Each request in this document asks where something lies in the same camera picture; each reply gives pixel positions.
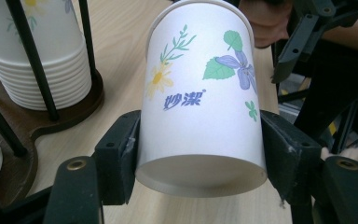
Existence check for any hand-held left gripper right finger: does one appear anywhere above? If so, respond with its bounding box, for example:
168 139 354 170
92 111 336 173
259 110 324 205

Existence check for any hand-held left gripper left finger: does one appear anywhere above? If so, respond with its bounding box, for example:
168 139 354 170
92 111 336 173
93 109 142 206

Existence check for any floral paper cup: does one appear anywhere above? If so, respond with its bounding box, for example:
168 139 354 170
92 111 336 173
134 0 269 199

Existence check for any dark brown wire cup holder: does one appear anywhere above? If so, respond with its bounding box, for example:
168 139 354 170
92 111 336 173
0 0 105 208

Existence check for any black stand leg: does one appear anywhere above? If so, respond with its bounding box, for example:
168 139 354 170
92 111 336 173
293 40 358 141

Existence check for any white cloth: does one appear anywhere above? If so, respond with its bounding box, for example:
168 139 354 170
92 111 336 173
320 136 358 179

